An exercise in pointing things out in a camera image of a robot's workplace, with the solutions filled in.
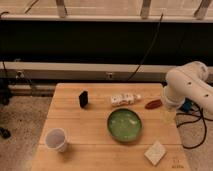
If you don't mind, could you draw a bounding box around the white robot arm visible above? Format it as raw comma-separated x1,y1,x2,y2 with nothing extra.
161,61,213,114

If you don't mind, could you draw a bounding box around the black hanging cable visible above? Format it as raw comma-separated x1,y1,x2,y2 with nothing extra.
125,13,165,83

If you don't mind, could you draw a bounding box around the black object on floor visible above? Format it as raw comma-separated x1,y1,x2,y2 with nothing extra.
0,127,11,139

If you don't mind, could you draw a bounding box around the blue box on floor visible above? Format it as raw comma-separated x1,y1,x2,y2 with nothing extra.
180,99,192,113

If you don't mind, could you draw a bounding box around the white plastic cup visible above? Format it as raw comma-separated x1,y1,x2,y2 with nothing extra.
44,128,68,152

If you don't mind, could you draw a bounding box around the black eraser block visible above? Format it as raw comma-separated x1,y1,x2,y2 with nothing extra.
79,91,88,108

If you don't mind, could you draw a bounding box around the black floor cable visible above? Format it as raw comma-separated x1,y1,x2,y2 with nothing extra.
175,101,213,150

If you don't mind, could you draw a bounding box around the red brown oblong object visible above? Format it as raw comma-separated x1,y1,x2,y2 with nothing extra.
145,99,162,109

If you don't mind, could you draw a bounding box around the white plastic bottle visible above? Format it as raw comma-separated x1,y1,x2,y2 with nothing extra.
110,93,141,107

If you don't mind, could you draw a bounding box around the green round bowl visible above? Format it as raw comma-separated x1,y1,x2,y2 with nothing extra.
107,108,143,143

